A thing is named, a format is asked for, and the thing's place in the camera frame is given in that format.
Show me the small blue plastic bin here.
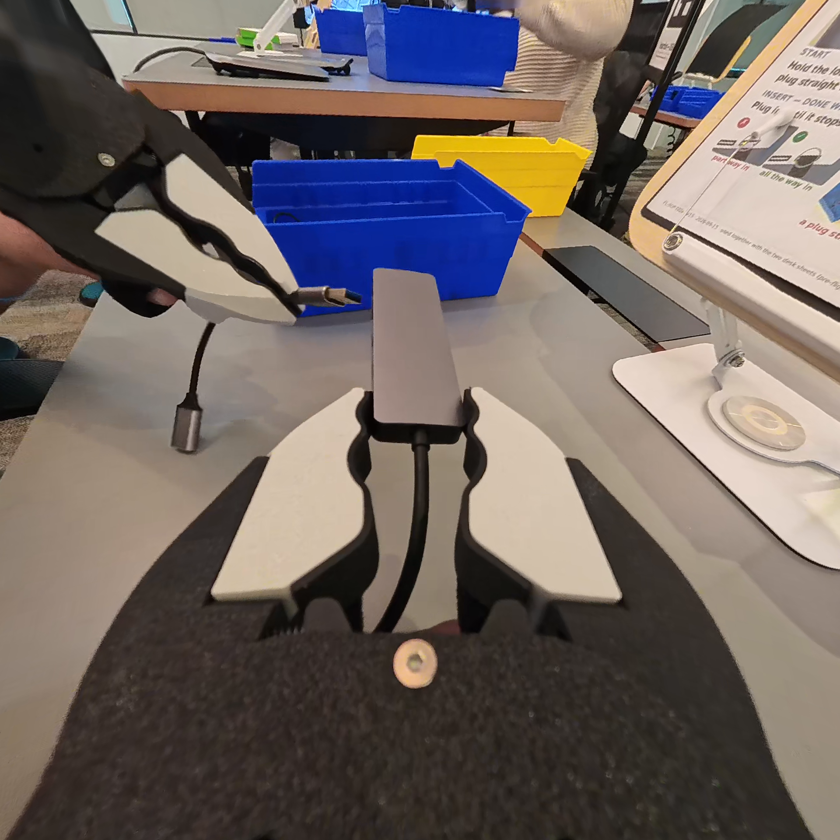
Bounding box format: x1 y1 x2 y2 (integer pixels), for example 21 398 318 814
655 85 727 120

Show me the yellow plastic bin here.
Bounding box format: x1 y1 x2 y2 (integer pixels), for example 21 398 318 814
411 134 592 218

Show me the black desk panel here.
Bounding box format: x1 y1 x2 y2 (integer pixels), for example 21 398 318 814
542 245 711 353

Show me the braided usb cable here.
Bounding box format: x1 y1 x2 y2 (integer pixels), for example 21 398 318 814
170 284 364 455

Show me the person's left hand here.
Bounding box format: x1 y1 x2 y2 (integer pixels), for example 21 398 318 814
0 211 179 309

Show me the black sign stand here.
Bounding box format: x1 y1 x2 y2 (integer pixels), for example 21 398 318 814
639 0 707 166

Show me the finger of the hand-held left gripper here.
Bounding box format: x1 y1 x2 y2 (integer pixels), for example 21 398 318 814
94 207 301 326
163 151 301 298

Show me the black office chair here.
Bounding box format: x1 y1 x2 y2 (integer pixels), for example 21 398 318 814
576 52 652 232

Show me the printed instruction sheet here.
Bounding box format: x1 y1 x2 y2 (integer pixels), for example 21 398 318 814
642 0 840 311

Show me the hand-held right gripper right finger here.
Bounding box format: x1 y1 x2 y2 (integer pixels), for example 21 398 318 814
455 386 623 627

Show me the dark flat tablet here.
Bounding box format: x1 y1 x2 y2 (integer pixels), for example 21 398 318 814
197 49 353 84

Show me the grey usb hub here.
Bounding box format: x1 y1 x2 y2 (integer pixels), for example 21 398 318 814
371 267 462 632

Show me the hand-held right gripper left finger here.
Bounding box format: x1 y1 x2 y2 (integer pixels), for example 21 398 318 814
210 386 382 632

